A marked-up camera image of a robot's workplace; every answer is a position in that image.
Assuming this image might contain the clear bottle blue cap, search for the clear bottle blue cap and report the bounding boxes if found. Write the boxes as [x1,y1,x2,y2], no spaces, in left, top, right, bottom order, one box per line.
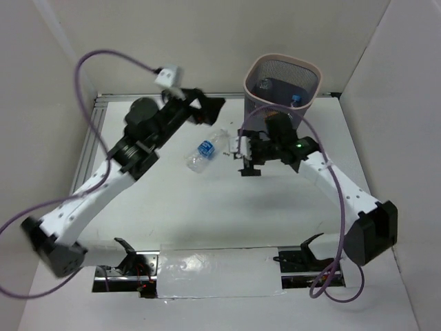
[290,94,302,108]

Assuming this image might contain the clear bottle blue Aqua label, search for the clear bottle blue Aqua label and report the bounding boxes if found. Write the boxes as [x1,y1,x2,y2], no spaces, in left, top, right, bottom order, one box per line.
[185,129,230,173]

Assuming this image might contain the clear crushed unlabelled bottle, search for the clear crushed unlabelled bottle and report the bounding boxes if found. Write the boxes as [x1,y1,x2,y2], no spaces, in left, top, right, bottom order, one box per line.
[256,78,274,92]

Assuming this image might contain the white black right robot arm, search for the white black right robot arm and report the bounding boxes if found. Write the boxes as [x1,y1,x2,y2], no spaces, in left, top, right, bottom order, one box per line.
[229,113,398,266]

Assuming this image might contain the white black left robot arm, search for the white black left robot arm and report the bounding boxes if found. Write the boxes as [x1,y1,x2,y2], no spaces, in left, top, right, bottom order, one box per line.
[21,88,225,278]

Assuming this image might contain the grey mesh waste bin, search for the grey mesh waste bin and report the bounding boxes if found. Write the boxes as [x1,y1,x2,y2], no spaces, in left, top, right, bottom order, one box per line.
[243,54,322,131]

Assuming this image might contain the white taped cover sheet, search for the white taped cover sheet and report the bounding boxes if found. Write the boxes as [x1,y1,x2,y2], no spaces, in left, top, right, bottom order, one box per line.
[156,248,283,299]

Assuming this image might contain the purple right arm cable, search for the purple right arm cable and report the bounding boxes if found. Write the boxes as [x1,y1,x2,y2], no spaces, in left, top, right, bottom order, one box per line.
[237,105,365,304]

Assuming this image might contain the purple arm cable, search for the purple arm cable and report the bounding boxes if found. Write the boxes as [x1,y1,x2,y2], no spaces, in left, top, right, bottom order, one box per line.
[237,105,365,304]
[0,50,163,299]

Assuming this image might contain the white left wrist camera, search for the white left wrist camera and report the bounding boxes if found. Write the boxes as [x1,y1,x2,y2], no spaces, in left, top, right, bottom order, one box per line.
[154,64,184,88]

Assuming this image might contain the aluminium frame rail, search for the aluminium frame rail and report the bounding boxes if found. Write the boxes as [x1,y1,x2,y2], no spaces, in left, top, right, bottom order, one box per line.
[70,96,108,195]

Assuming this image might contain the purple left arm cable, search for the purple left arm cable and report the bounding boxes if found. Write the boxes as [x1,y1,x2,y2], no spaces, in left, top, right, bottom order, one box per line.
[0,50,163,299]

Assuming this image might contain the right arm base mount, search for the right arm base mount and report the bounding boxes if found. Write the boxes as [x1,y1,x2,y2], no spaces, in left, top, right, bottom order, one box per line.
[273,233,334,290]

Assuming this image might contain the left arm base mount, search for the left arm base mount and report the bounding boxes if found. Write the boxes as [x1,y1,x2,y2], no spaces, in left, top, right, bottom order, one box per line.
[92,237,160,299]

